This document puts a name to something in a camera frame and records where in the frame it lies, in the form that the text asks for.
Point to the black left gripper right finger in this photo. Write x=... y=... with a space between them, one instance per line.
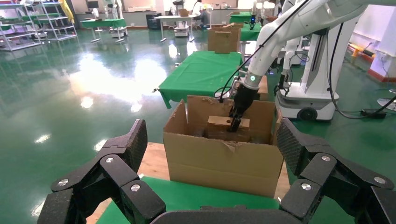
x=321 y=173

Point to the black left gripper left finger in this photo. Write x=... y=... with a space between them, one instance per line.
x=117 y=173

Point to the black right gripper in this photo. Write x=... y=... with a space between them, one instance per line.
x=244 y=99

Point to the small brown cardboard box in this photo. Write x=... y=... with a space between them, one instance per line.
x=219 y=131

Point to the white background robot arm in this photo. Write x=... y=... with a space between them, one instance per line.
x=290 y=52

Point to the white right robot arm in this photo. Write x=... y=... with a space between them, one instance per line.
x=278 y=34

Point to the large open cardboard carton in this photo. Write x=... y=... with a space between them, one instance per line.
x=216 y=167

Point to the cardboard carton on side table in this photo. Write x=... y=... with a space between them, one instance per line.
x=224 y=40

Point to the green cloth on side table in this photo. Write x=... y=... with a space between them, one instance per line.
x=198 y=74

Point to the white wheeled robot body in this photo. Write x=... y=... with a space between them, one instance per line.
x=309 y=99

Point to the large green tablecloth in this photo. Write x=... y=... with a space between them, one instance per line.
x=191 y=196

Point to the black power strip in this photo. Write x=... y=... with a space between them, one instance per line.
x=372 y=113

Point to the distant green covered table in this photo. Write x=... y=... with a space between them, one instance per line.
x=103 y=23
x=249 y=32

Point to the small white mobile robot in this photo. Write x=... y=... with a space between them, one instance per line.
x=119 y=32
x=181 y=31

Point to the seated person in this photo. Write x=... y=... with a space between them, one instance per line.
x=204 y=18

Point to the white long table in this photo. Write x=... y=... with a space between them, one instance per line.
x=176 y=17

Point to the black cabinet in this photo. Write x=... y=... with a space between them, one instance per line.
x=153 y=21

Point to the white metal shelf rack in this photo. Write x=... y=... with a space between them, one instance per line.
x=62 y=36
x=18 y=45

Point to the yellow hanging item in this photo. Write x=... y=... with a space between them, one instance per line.
x=67 y=10

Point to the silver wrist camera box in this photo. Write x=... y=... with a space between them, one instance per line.
x=235 y=89

